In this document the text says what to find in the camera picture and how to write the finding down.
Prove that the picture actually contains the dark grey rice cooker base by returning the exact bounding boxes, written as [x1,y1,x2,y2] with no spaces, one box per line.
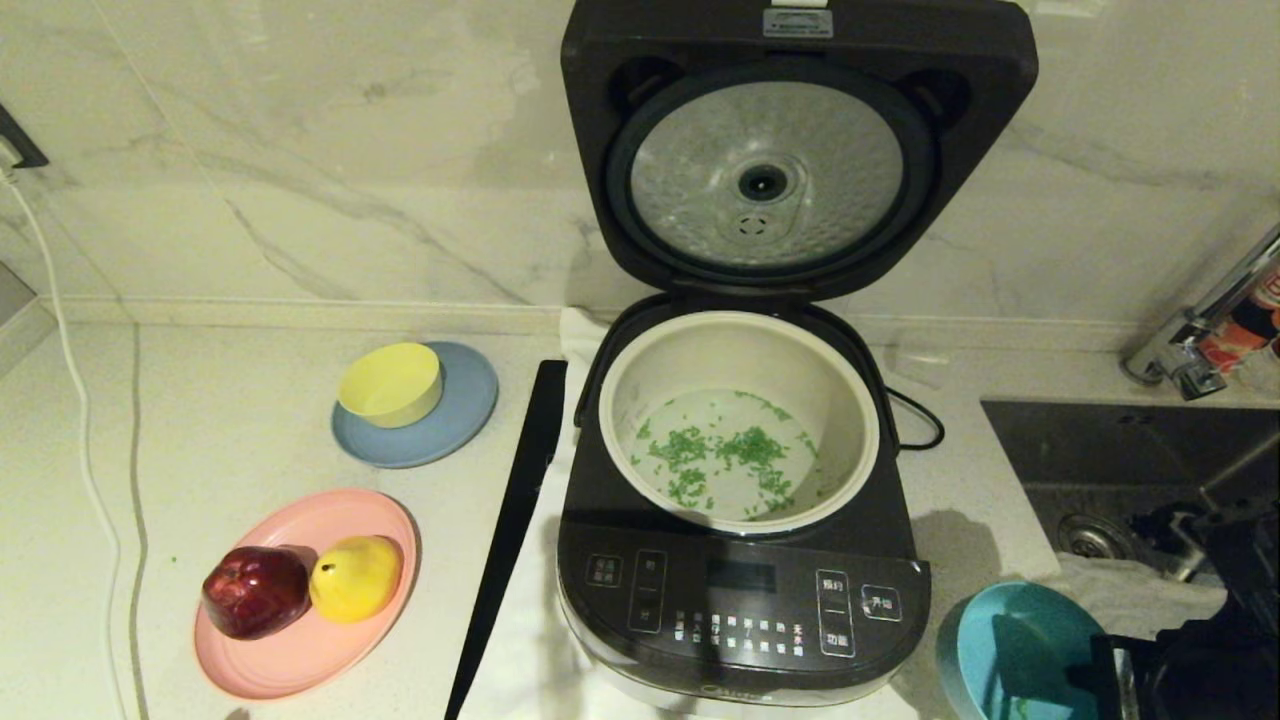
[555,295,932,709]

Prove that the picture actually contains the white power cable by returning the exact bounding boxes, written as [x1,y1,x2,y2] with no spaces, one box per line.
[0,165,136,720]

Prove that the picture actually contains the black power cable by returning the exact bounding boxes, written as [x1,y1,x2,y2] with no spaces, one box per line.
[885,388,948,453]

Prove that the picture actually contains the red apple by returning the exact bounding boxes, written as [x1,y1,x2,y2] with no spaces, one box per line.
[202,545,312,642]

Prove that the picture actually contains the teal bowl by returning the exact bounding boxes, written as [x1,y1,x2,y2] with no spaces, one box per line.
[935,582,1113,720]

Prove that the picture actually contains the red printed can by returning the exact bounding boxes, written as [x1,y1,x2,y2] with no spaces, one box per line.
[1203,262,1280,376]

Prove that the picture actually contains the white cloth with green specks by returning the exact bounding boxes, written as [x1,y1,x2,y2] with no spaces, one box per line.
[1058,552,1231,641]

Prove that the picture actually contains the yellow bowl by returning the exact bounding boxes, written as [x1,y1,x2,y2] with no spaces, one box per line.
[337,342,444,430]

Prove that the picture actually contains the chrome faucet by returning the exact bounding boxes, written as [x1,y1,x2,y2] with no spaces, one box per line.
[1120,225,1280,404]

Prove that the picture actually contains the metal sink drain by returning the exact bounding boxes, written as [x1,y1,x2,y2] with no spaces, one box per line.
[1058,513,1136,561]

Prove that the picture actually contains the black flat board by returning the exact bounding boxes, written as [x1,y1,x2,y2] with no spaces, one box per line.
[443,358,569,720]

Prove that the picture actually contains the yellow pear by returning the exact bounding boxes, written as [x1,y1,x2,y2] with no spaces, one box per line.
[309,535,404,626]

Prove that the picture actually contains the blue plate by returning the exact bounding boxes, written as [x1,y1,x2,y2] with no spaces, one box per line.
[331,341,499,470]

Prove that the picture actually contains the clear plastic cup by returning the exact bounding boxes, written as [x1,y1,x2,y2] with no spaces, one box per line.
[885,345,951,391]

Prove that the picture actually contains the dark metal sink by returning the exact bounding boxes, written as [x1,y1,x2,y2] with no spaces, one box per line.
[980,400,1280,581]

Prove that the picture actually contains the pink plate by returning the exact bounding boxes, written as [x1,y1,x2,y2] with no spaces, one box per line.
[194,488,419,701]

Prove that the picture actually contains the cream inner pot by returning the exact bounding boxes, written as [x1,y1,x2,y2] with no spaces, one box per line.
[597,310,881,536]

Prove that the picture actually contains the chopped green vegetables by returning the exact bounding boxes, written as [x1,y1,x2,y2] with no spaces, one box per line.
[632,390,823,521]

